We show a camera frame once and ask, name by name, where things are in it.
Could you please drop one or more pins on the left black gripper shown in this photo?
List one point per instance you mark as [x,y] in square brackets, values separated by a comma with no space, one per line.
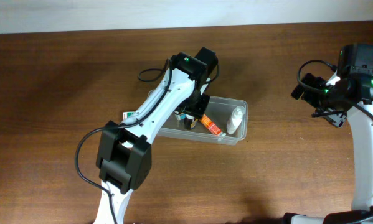
[199,109]

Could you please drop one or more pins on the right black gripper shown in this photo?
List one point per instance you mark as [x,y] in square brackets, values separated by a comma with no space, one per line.
[335,117]

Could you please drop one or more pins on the dark bottle white cap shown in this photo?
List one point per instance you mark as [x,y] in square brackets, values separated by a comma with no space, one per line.
[190,122]

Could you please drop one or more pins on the small gold-lid jar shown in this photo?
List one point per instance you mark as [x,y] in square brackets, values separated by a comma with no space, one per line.
[179,116]

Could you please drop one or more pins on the orange tablet tube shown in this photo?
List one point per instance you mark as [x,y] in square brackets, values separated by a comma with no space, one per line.
[211,126]

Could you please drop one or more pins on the white spray bottle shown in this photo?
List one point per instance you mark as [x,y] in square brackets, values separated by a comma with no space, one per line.
[235,119]

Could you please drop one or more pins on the white green medicine box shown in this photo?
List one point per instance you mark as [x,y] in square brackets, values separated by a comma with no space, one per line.
[127,114]

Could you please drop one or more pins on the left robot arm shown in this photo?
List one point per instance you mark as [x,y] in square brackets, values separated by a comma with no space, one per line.
[124,154]

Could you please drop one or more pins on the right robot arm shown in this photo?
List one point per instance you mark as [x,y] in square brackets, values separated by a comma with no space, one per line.
[348,98]

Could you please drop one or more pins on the clear plastic container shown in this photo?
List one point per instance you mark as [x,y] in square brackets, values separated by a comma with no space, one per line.
[219,111]

